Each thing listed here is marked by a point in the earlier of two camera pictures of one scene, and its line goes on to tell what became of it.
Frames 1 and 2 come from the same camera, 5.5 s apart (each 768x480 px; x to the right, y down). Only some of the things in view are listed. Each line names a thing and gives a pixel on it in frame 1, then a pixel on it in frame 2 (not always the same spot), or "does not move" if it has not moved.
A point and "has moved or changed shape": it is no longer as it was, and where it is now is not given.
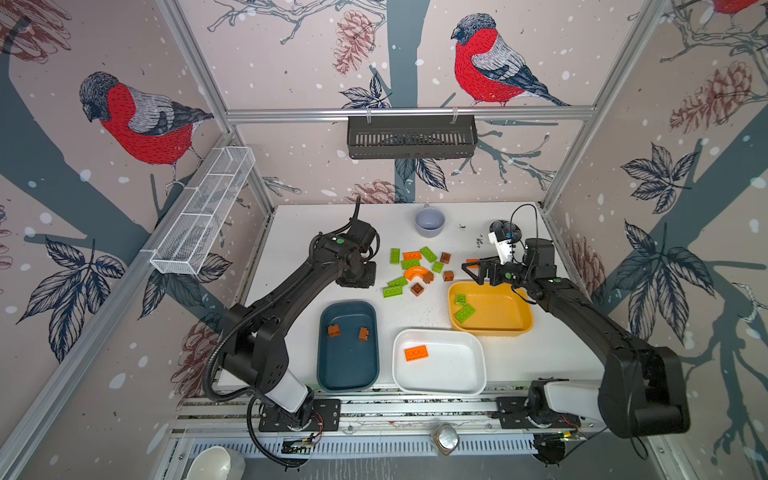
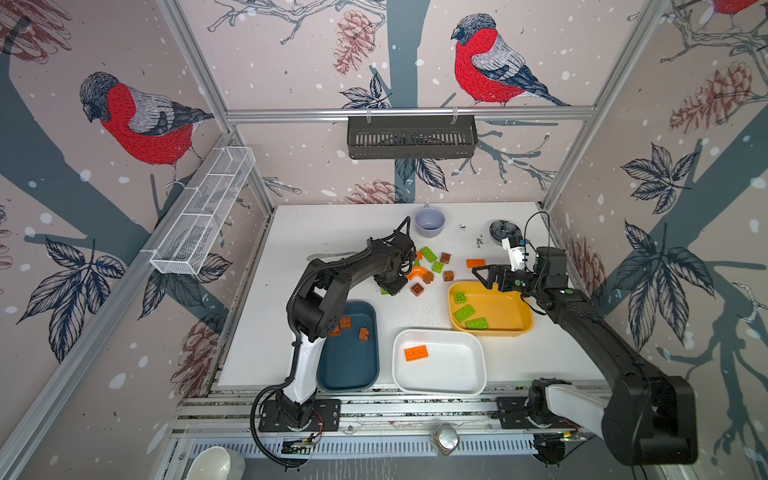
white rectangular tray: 438,362 does not move
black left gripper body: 363,276 → 393,283
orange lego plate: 416,353 does not move
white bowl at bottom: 210,463 does not move
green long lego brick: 392,291 has moved or changed shape
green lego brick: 464,313 does not move
